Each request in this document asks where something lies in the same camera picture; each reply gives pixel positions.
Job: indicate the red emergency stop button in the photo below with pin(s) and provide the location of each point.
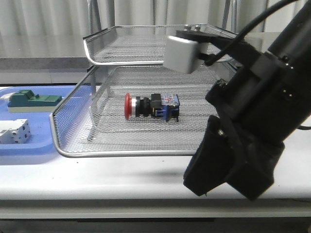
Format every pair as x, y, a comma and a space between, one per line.
163, 106

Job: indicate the silver wire rack frame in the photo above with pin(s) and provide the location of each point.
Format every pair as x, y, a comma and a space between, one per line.
142, 140

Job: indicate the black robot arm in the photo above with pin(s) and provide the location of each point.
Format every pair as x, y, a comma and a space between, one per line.
292, 53

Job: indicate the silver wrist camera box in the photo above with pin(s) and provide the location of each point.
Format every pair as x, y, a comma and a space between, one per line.
182, 55

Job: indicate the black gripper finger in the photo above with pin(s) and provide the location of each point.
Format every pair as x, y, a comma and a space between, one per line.
212, 161

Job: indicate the grey stone counter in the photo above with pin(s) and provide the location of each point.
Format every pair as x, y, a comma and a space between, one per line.
42, 59

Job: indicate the green electrical module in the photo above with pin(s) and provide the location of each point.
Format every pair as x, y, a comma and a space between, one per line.
25, 101

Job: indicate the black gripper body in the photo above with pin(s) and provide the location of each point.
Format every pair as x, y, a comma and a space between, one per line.
255, 116

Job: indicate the white circuit breaker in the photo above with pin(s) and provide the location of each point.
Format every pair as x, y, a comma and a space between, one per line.
14, 131

